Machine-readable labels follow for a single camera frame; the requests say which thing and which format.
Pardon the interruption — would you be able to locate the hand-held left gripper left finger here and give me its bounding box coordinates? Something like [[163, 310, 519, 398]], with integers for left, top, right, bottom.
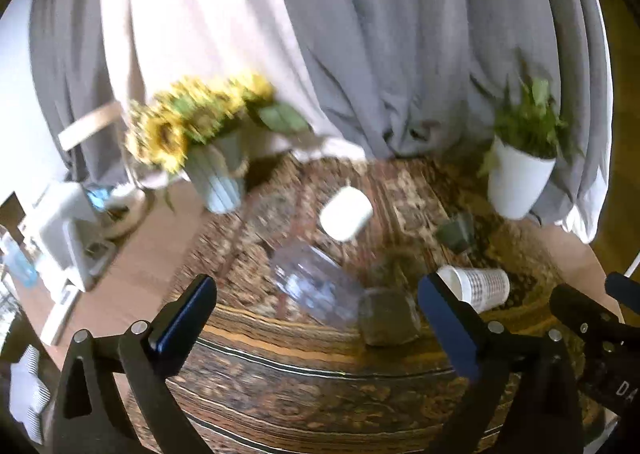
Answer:
[[46, 274, 219, 454]]

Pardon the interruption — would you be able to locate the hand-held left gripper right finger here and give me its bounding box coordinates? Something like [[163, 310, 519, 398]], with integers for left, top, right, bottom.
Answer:
[[418, 274, 587, 454]]

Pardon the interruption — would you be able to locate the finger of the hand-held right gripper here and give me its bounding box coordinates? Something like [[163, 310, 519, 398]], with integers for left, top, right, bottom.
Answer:
[[604, 272, 640, 305], [549, 283, 627, 350]]

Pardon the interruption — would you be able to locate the patterned paper cup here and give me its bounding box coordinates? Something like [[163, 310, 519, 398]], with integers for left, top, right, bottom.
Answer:
[[436, 265, 511, 315]]

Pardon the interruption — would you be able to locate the dark glass cup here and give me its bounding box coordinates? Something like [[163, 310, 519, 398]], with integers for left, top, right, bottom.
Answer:
[[357, 286, 422, 348]]

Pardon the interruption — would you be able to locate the small green glass cup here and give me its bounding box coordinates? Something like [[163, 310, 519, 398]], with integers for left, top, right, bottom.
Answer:
[[437, 211, 476, 255]]

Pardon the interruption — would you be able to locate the white cup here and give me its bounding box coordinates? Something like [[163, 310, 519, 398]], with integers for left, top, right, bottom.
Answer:
[[319, 186, 374, 243]]

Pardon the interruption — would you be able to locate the white flat device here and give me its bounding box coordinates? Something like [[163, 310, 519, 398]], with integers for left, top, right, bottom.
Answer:
[[40, 284, 82, 347]]

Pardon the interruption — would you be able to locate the ribbed pale blue vase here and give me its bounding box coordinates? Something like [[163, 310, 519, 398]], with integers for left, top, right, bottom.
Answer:
[[187, 133, 247, 213]]

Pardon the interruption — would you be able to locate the patterned brown table cloth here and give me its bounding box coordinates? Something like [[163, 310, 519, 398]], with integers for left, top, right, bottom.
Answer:
[[120, 156, 607, 454]]

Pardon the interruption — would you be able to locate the white plant pot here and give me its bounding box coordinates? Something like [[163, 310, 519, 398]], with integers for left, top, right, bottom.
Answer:
[[487, 135, 557, 221]]

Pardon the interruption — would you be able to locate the white appliance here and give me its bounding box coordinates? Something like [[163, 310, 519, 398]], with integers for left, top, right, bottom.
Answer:
[[25, 183, 117, 293]]

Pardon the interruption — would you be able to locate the blue plastic bottle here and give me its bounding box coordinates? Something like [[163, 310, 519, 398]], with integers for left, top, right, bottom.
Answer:
[[0, 233, 40, 291]]

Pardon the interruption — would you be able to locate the white striped cloth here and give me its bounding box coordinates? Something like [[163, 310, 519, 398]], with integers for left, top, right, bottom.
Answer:
[[9, 345, 52, 446]]

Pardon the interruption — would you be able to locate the green potted plant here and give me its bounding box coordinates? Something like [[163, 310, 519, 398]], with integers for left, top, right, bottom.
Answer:
[[477, 76, 576, 177]]

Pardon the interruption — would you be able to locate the sunflower bouquet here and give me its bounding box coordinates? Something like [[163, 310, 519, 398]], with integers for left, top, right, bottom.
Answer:
[[124, 72, 312, 173]]

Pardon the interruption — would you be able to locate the wooden chair back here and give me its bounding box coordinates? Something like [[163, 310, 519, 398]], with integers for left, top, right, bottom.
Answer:
[[57, 100, 127, 151]]

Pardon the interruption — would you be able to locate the grey curtain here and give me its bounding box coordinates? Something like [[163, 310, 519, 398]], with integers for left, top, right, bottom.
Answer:
[[29, 0, 615, 245]]

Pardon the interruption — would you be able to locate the white sheer curtain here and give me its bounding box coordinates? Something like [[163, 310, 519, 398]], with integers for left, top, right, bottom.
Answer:
[[100, 0, 368, 175]]

